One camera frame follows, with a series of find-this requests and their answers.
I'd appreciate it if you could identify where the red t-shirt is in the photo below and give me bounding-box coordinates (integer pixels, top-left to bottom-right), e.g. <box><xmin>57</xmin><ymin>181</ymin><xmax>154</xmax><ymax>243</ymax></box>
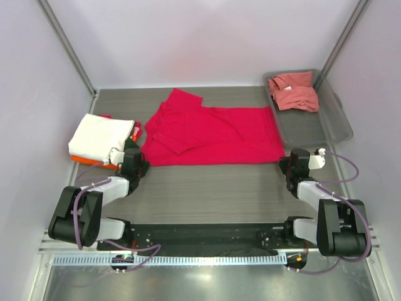
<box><xmin>141</xmin><ymin>88</ymin><xmax>284</xmax><ymax>167</ymax></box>

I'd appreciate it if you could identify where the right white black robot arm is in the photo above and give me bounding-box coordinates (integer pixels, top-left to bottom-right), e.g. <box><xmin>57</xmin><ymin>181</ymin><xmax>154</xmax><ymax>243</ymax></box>
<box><xmin>279</xmin><ymin>148</ymin><xmax>372</xmax><ymax>262</ymax></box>

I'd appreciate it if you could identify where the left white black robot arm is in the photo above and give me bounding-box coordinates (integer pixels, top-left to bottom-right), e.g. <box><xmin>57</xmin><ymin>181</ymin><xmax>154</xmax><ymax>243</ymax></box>
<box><xmin>48</xmin><ymin>148</ymin><xmax>150</xmax><ymax>250</ymax></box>

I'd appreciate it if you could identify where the folded dark green t-shirt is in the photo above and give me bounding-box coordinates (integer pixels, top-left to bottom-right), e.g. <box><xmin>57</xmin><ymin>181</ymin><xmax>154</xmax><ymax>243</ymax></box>
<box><xmin>123</xmin><ymin>138</ymin><xmax>140</xmax><ymax>151</ymax></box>

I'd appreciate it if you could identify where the grey plastic tray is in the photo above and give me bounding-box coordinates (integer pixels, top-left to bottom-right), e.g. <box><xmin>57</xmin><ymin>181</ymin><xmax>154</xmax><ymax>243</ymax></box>
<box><xmin>263</xmin><ymin>69</ymin><xmax>353</xmax><ymax>148</ymax></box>

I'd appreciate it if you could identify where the salmon pink t-shirt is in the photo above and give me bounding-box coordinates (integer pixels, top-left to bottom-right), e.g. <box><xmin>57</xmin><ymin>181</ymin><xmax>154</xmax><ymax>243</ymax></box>
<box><xmin>267</xmin><ymin>71</ymin><xmax>320</xmax><ymax>113</ymax></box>

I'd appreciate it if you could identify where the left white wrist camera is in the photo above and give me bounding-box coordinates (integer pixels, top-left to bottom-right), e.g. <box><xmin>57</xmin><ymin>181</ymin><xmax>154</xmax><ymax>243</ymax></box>
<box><xmin>103</xmin><ymin>147</ymin><xmax>125</xmax><ymax>166</ymax></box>

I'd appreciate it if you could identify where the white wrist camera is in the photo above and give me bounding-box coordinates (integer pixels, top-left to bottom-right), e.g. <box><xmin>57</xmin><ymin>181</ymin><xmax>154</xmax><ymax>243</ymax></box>
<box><xmin>103</xmin><ymin>147</ymin><xmax>125</xmax><ymax>166</ymax></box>
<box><xmin>308</xmin><ymin>148</ymin><xmax>326</xmax><ymax>170</ymax></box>

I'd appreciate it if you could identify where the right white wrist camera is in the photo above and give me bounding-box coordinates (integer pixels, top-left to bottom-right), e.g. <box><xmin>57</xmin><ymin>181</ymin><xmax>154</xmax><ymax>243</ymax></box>
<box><xmin>308</xmin><ymin>148</ymin><xmax>326</xmax><ymax>170</ymax></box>

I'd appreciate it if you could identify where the slotted cable duct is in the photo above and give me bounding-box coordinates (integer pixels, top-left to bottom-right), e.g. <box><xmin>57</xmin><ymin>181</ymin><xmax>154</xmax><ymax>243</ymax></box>
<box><xmin>53</xmin><ymin>253</ymin><xmax>287</xmax><ymax>267</ymax></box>

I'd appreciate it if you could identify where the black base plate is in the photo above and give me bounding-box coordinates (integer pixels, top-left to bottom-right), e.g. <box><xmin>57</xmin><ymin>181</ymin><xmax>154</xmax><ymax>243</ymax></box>
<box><xmin>114</xmin><ymin>223</ymin><xmax>318</xmax><ymax>257</ymax></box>

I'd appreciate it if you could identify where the right aluminium corner post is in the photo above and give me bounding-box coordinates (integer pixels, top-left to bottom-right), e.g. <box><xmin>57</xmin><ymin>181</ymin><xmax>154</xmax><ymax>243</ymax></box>
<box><xmin>314</xmin><ymin>0</ymin><xmax>371</xmax><ymax>90</ymax></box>

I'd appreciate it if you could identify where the aluminium corner post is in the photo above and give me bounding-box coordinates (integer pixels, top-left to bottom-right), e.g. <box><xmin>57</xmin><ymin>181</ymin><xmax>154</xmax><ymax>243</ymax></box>
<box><xmin>36</xmin><ymin>0</ymin><xmax>96</xmax><ymax>97</ymax></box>
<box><xmin>314</xmin><ymin>0</ymin><xmax>371</xmax><ymax>90</ymax></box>

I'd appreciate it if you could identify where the left aluminium corner post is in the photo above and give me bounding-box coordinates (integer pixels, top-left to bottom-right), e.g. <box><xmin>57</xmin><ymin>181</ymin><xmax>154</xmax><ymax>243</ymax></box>
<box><xmin>36</xmin><ymin>0</ymin><xmax>96</xmax><ymax>97</ymax></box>

